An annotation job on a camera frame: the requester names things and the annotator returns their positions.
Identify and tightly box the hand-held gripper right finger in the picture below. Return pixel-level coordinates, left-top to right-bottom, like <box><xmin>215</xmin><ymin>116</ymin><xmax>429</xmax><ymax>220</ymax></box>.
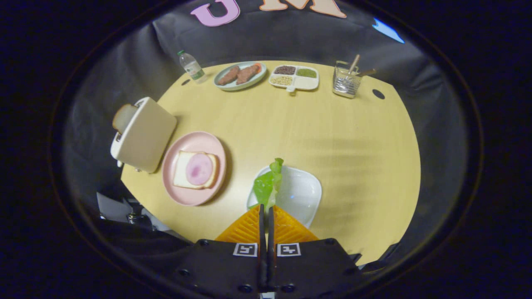
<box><xmin>268</xmin><ymin>206</ymin><xmax>362</xmax><ymax>299</ymax></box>

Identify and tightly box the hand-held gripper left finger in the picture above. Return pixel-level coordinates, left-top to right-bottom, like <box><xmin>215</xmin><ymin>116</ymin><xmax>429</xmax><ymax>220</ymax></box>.
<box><xmin>175</xmin><ymin>203</ymin><xmax>266</xmax><ymax>299</ymax></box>

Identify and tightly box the green lettuce leaf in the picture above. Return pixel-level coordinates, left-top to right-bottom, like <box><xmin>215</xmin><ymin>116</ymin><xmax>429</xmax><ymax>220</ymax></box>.
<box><xmin>253</xmin><ymin>158</ymin><xmax>284</xmax><ymax>212</ymax></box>

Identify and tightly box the toasted bread slice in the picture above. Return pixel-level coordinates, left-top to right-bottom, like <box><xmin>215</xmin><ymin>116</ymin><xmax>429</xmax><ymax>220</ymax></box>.
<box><xmin>112</xmin><ymin>104</ymin><xmax>138</xmax><ymax>133</ymax></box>

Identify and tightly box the white square plate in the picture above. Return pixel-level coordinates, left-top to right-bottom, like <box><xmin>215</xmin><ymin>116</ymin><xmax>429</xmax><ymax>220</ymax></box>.
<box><xmin>246</xmin><ymin>165</ymin><xmax>323</xmax><ymax>229</ymax></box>

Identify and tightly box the pink ham slice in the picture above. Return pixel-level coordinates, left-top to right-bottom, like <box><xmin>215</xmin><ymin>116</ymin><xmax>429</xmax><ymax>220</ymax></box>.
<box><xmin>185</xmin><ymin>153</ymin><xmax>214</xmax><ymax>186</ymax></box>

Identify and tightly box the white bread slice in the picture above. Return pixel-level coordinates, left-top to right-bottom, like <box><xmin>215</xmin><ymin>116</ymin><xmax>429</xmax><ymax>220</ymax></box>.
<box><xmin>173</xmin><ymin>150</ymin><xmax>219</xmax><ymax>190</ymax></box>

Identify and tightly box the pink plate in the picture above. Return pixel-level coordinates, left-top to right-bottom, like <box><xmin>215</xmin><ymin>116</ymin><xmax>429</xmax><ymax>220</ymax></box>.
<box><xmin>161</xmin><ymin>131</ymin><xmax>227</xmax><ymax>206</ymax></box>

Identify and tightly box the white toaster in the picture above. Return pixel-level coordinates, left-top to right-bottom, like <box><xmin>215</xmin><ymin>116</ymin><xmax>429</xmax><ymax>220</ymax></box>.
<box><xmin>110</xmin><ymin>97</ymin><xmax>178</xmax><ymax>174</ymax></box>

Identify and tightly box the white divided grain dish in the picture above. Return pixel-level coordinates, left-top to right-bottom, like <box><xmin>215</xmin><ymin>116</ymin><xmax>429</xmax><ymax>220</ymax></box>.
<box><xmin>268</xmin><ymin>65</ymin><xmax>320</xmax><ymax>93</ymax></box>

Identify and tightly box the glass utensil holder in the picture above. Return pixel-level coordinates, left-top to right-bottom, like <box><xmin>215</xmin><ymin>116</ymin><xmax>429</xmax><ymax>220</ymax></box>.
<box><xmin>332</xmin><ymin>61</ymin><xmax>361</xmax><ymax>99</ymax></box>

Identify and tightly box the pale green plate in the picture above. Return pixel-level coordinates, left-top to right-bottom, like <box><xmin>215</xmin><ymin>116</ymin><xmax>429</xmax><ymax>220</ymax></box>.
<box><xmin>213</xmin><ymin>61</ymin><xmax>267</xmax><ymax>91</ymax></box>

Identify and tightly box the brown meat piece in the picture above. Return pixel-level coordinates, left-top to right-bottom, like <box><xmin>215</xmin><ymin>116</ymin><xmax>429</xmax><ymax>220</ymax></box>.
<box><xmin>236</xmin><ymin>64</ymin><xmax>259</xmax><ymax>85</ymax></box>
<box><xmin>218</xmin><ymin>66</ymin><xmax>240</xmax><ymax>86</ymax></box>

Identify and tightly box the clear plastic water bottle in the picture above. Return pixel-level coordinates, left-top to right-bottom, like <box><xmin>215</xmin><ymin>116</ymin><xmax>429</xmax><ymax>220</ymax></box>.
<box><xmin>177</xmin><ymin>50</ymin><xmax>207</xmax><ymax>84</ymax></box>

